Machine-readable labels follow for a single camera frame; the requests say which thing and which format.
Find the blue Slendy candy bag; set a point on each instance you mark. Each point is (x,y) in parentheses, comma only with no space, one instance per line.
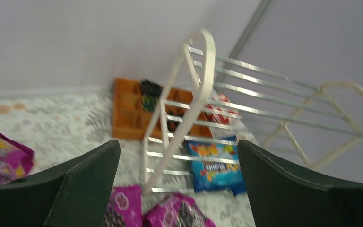
(215,176)

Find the orange wooden compartment tray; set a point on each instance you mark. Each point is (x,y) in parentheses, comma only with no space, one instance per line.
(130,121)

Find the purple grape candy bag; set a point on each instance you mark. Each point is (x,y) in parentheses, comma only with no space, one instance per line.
(176,210)
(16,160)
(124,207)

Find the dark rolled cloth in tray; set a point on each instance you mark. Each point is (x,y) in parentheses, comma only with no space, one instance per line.
(150,88)

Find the white metal shelf rack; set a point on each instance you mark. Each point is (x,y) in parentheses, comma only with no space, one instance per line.
(318,109)

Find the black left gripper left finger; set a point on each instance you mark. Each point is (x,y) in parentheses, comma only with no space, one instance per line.
(72,194)

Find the green patterned cloth in tray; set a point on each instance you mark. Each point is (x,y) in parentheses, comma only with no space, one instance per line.
(149,102)

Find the red white candy bag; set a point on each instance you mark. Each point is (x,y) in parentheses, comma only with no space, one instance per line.
(220,114)

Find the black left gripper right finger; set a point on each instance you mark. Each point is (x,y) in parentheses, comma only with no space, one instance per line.
(284,194)

